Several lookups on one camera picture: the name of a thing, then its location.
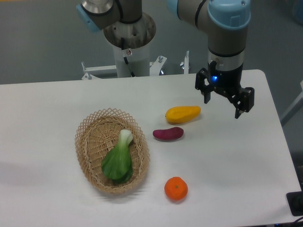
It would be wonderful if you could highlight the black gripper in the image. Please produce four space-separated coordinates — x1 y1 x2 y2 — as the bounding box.
195 61 255 119

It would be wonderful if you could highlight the green bok choy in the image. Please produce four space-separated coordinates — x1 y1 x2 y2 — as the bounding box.
101 130 133 183

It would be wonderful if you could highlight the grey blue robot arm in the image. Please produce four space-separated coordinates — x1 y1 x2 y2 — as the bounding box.
76 0 255 118

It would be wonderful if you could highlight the woven wicker basket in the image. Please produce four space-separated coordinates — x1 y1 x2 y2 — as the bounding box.
75 108 150 194

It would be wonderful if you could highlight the yellow mango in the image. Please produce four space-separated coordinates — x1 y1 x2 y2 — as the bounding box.
165 106 201 124

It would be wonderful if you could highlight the purple sweet potato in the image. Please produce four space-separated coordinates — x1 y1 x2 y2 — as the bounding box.
152 127 184 141

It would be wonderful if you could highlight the white table leg at right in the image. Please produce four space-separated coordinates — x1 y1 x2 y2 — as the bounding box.
280 81 303 127

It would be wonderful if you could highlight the orange mandarin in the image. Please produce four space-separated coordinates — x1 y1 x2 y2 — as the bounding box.
164 176 188 201

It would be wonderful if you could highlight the black device at table edge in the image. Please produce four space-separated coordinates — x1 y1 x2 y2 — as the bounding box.
286 191 303 217

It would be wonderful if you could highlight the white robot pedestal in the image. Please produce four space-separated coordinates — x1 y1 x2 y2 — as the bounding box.
103 14 157 78

